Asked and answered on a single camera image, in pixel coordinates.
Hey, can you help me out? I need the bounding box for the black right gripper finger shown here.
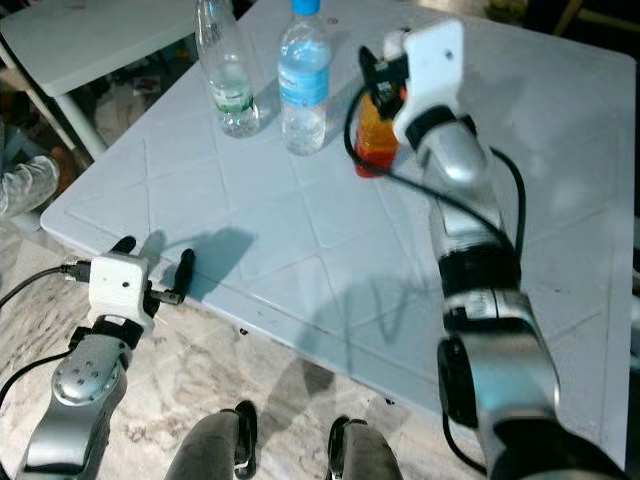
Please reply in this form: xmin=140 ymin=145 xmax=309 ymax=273
xmin=358 ymin=46 xmax=383 ymax=103

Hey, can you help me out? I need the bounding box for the orange drink bottle white cap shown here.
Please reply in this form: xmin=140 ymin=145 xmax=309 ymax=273
xmin=354 ymin=30 xmax=419 ymax=180

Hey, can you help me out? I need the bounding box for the water bottle blue cap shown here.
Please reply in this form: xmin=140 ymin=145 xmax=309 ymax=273
xmin=278 ymin=0 xmax=334 ymax=156

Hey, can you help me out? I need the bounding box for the clear bottle green label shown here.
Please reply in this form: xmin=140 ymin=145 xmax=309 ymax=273
xmin=198 ymin=0 xmax=261 ymax=139

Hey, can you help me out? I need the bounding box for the grey left robot leg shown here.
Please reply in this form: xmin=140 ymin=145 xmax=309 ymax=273
xmin=164 ymin=400 xmax=258 ymax=480

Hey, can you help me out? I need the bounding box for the grey robot leg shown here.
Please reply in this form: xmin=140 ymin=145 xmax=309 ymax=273
xmin=164 ymin=400 xmax=258 ymax=480
xmin=327 ymin=416 xmax=413 ymax=480

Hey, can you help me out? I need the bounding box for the small white plastic table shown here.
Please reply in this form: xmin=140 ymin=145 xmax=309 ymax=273
xmin=0 ymin=0 xmax=211 ymax=163

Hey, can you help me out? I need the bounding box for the grey right robot leg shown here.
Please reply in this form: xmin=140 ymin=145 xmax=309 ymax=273
xmin=327 ymin=416 xmax=413 ymax=480

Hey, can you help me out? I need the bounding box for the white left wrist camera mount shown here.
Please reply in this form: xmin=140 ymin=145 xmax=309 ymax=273
xmin=87 ymin=253 xmax=155 ymax=323

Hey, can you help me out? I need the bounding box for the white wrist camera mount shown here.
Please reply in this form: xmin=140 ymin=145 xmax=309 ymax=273
xmin=391 ymin=18 xmax=467 ymax=147
xmin=87 ymin=253 xmax=155 ymax=323

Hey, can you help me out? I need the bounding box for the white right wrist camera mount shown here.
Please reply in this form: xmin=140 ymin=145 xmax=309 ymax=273
xmin=391 ymin=18 xmax=467 ymax=147

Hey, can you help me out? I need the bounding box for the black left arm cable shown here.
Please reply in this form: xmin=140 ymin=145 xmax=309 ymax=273
xmin=0 ymin=261 xmax=91 ymax=309
xmin=0 ymin=348 xmax=77 ymax=403

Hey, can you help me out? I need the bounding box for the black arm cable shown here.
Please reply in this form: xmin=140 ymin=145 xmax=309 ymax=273
xmin=0 ymin=348 xmax=77 ymax=403
xmin=0 ymin=261 xmax=91 ymax=309
xmin=344 ymin=80 xmax=528 ymax=253

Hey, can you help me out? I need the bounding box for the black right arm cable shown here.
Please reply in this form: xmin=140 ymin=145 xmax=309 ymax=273
xmin=344 ymin=80 xmax=528 ymax=253

